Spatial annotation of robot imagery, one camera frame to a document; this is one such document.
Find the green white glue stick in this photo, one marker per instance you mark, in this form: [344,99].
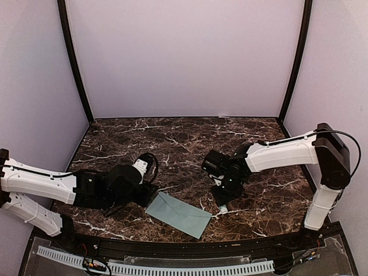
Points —
[223,209]

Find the black frame post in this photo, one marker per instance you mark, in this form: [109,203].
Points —
[306,16]
[63,15]

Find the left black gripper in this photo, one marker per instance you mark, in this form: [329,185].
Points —
[147,194]

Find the right black frame post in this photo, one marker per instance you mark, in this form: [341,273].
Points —
[306,16]

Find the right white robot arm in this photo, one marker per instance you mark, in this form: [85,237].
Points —
[322,146]

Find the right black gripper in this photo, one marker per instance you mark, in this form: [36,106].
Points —
[222,199]

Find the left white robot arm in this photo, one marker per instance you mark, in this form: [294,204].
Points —
[101,190]

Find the grey slotted cable duct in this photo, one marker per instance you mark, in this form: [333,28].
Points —
[150,266]

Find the left black frame post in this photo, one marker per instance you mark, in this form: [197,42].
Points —
[63,15]

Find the black front table rail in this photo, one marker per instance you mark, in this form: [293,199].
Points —
[269,247]

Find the teal green envelope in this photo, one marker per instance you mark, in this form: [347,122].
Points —
[178,214]

